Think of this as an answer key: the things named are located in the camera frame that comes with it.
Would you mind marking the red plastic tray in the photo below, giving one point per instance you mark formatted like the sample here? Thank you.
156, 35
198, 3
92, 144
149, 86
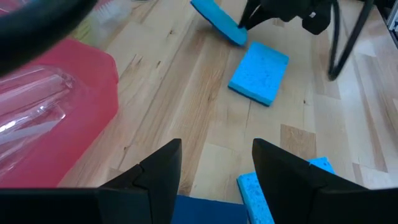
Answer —
87, 93

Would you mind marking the clear soap dispenser bottle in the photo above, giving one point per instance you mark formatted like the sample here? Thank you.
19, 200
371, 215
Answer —
31, 102

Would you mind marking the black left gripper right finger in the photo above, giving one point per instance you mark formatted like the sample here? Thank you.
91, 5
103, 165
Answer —
311, 199

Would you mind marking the light blue sponge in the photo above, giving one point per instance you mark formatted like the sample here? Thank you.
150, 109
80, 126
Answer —
259, 73
217, 21
253, 199

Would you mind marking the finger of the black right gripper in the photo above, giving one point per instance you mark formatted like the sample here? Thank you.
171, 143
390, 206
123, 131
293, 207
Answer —
250, 9
258, 17

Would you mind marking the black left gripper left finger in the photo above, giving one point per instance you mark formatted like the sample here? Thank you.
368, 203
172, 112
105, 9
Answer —
124, 205

